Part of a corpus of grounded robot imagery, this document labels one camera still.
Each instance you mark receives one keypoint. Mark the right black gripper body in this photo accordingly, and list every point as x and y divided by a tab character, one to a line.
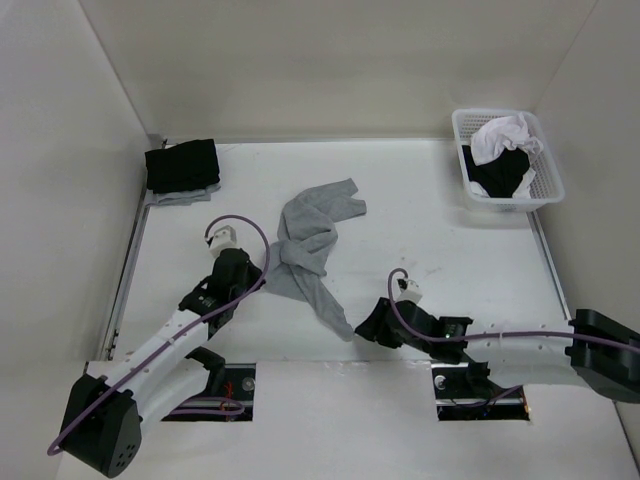
396	339

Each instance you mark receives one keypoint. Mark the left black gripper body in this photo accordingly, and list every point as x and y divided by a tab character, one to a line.
251	280

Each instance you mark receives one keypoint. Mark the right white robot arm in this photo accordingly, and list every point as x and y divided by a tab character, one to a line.
591	350

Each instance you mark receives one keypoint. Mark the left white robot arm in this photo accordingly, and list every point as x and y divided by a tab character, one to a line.
107	416

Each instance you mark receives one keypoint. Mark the folded light grey tank top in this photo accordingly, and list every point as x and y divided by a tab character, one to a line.
181	198

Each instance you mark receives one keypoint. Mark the folded black tank top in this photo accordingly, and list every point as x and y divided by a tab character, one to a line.
188	166

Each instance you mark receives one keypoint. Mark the crumpled black tank top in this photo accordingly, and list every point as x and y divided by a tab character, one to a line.
509	176

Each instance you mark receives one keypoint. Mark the crumpled white tank top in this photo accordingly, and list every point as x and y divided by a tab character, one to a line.
504	133

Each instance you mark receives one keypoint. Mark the white plastic laundry basket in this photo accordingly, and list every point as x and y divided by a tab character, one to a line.
547	187

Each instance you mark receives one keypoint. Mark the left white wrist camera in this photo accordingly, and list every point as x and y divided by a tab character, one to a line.
220	240

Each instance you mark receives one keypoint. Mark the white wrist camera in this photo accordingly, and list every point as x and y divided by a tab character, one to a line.
220	240
409	291

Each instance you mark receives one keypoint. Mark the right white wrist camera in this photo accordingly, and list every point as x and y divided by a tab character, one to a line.
409	291

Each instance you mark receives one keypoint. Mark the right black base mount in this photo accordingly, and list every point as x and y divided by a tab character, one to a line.
464	393

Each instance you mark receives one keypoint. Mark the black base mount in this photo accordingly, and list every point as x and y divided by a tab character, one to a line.
228	400
464	393

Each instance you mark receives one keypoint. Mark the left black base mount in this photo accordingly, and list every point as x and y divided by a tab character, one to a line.
228	400

